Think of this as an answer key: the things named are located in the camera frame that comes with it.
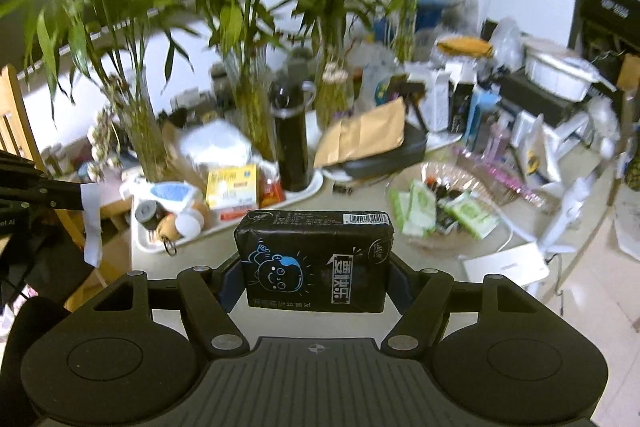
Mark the black tissue pack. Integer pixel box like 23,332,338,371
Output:
234,209,397,316

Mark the dried flower bunch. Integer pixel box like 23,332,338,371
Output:
87,74,127,181

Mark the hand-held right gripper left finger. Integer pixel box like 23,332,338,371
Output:
91,254,250,354

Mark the white foil-lidded food container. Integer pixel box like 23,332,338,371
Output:
524,38,617,104

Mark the black thermos bottle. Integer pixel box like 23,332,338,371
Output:
269,81,317,192

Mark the wooden figure keychain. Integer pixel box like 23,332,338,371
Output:
156,212,179,256

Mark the wooden chair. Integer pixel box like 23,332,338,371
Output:
0,63,47,178

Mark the pink clear plastic wrap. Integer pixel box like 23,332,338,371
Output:
451,143,547,208

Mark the brown paper envelope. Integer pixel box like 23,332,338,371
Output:
313,97,407,168

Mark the glass bowl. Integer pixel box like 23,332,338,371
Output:
386,161,512,254

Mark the small red packet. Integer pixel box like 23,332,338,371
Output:
259,178,287,206

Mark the white plastic bag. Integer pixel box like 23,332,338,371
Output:
614,186,640,264

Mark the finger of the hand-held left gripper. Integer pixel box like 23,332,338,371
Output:
0,151,85,212

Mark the white flat box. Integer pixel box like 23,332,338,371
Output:
461,241,549,296

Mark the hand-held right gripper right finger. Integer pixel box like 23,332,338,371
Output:
380,254,542,354

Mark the black oval case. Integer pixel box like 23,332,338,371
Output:
344,126,429,181

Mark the black carton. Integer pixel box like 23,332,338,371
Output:
449,81,477,134

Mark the white paper bag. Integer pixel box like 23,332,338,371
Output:
514,111,562,184

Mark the white round lid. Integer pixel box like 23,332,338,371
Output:
174,208,207,239

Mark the dark green round jar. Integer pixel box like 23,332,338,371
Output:
134,200,162,231

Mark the orange cloth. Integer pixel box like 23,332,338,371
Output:
436,35,494,58

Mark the white paper strip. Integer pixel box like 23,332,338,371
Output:
79,183,104,269

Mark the white gimbal stand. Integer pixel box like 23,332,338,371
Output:
539,96,632,254

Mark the crumpled clear plastic bag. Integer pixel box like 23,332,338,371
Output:
489,16,524,74

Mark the white blue tube bottle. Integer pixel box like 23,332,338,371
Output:
131,180,207,214

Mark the green wipes packet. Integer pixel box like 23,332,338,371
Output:
444,196,502,241
389,178,439,239

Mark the yellow medicine box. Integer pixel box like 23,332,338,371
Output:
205,164,262,211

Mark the white plate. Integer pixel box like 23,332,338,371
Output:
269,168,327,208

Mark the pink bottle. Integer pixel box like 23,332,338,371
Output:
486,116,514,148

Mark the blue white carton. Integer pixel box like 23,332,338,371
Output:
464,86,502,146

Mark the black flat box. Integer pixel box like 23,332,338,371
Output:
499,71,577,124

